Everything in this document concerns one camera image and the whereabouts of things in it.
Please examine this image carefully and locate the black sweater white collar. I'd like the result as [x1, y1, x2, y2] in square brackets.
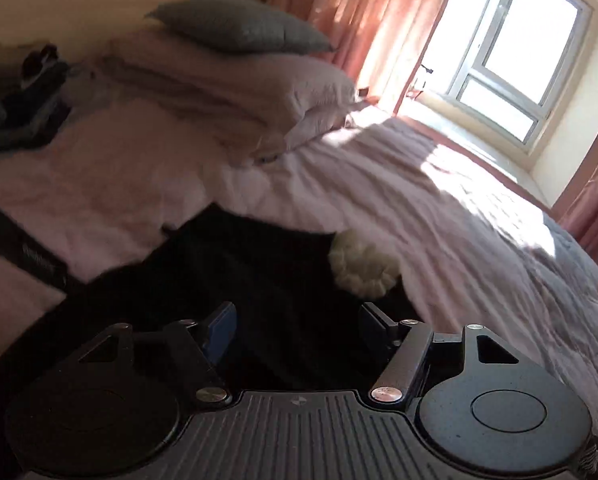
[43, 201, 425, 401]

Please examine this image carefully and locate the pink grey duvet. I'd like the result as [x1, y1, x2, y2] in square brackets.
[0, 100, 598, 436]

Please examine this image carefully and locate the stack of folded clothes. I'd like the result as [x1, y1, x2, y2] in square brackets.
[0, 41, 71, 153]

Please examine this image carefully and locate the lower pink pillow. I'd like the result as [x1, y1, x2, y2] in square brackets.
[213, 99, 374, 166]

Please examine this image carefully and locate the pink pillow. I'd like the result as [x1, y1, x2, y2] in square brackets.
[213, 99, 374, 166]
[82, 27, 361, 133]

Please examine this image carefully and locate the upper pink pillow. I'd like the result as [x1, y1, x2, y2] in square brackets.
[82, 27, 361, 133]

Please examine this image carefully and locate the grey checked pillow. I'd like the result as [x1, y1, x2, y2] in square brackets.
[148, 0, 334, 55]

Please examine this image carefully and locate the left pink curtain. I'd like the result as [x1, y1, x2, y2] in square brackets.
[267, 0, 449, 114]

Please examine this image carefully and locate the white window frame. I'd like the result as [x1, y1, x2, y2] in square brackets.
[447, 0, 593, 154]

